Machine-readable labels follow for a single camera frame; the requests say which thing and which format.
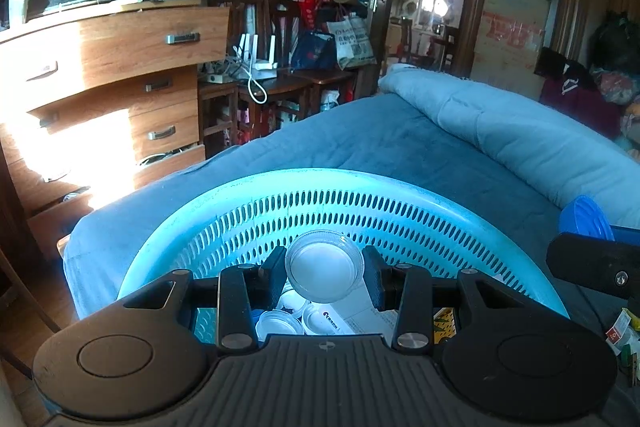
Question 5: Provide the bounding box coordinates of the cyan plastic basket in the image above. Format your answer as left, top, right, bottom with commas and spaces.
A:
116, 168, 571, 358

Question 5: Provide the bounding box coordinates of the red printed bag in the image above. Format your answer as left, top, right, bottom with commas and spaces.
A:
300, 0, 334, 32

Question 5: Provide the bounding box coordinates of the blue round lid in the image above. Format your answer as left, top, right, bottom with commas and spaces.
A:
559, 194, 617, 243

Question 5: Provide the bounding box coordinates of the light blue duvet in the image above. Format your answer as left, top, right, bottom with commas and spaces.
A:
378, 64, 640, 229

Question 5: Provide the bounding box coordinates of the large cardboard box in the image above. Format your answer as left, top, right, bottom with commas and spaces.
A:
472, 0, 556, 98

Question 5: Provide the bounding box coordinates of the yellow patterned packet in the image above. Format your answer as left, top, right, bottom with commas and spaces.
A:
432, 307, 459, 344

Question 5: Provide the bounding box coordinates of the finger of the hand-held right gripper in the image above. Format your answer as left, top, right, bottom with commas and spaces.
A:
546, 232, 640, 300

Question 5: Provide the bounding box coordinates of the plain white jar lid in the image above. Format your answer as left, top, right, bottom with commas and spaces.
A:
256, 309, 306, 341

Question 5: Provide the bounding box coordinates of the navy blue tote bag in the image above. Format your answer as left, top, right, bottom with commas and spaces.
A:
290, 31, 337, 70

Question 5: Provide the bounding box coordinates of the clear round plastic lid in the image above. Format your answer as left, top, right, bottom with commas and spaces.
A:
285, 230, 365, 299

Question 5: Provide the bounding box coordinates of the white cable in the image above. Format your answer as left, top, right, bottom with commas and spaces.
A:
247, 76, 269, 106

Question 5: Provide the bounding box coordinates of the dark red garment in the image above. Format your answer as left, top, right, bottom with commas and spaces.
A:
539, 47, 622, 140

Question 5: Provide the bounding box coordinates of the small red white packet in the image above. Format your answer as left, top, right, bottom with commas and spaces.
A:
606, 309, 632, 349

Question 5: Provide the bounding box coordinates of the wooden dresser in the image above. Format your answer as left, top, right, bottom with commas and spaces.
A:
0, 0, 231, 260

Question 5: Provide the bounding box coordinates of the white router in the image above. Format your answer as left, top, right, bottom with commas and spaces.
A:
237, 34, 279, 80

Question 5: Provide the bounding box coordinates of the white paper sheet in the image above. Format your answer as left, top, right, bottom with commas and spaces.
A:
332, 294, 401, 337

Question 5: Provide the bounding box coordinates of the white printed shopping bag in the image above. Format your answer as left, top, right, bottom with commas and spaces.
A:
327, 16, 377, 70

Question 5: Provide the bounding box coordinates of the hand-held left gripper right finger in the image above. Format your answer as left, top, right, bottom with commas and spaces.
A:
361, 245, 507, 354

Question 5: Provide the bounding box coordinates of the black plastic bag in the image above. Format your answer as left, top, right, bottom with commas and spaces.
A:
590, 11, 640, 74

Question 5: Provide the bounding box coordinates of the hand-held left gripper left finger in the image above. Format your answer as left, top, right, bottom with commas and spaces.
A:
122, 246, 289, 354

